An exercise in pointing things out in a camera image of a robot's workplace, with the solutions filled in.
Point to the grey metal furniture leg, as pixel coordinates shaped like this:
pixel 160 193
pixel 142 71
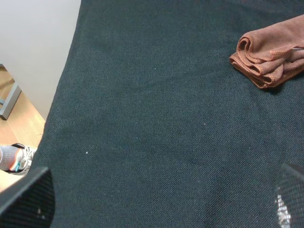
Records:
pixel 9 93

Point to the folded brown cloth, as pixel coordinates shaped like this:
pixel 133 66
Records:
pixel 272 55

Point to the grey sneaker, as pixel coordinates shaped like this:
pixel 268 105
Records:
pixel 16 158

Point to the black tablecloth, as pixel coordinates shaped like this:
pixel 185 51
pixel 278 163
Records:
pixel 152 127

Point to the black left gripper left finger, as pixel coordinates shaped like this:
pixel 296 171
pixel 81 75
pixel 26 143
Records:
pixel 30 202

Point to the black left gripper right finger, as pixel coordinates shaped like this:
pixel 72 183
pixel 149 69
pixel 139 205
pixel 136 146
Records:
pixel 289 196

